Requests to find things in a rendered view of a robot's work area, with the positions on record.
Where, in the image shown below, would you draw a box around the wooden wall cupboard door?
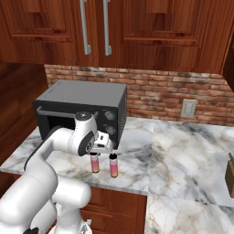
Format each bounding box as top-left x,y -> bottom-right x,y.
0,0 -> 100,68
96,0 -> 234,74

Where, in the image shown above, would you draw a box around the black toaster oven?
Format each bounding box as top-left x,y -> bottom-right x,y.
32,80 -> 128,151

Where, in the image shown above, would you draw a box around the grey cupboard handle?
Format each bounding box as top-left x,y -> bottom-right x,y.
101,0 -> 112,57
79,0 -> 92,56

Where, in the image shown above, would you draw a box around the toaster oven knob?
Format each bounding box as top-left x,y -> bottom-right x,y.
104,111 -> 115,122
105,125 -> 117,136

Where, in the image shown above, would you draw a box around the wooden base cupboard front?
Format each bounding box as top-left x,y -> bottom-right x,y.
78,186 -> 148,234

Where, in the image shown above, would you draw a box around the grey toaster oven handle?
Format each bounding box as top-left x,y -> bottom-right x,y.
36,105 -> 100,120

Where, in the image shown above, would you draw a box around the wooden knife block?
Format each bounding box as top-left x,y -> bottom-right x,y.
224,153 -> 234,199

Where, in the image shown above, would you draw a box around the grey wall socket plate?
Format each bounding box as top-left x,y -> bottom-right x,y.
180,98 -> 198,120

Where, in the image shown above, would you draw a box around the pink drink bottle black cap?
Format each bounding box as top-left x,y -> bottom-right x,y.
90,152 -> 101,175
109,154 -> 119,179

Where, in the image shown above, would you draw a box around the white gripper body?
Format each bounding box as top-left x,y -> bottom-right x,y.
90,142 -> 114,155

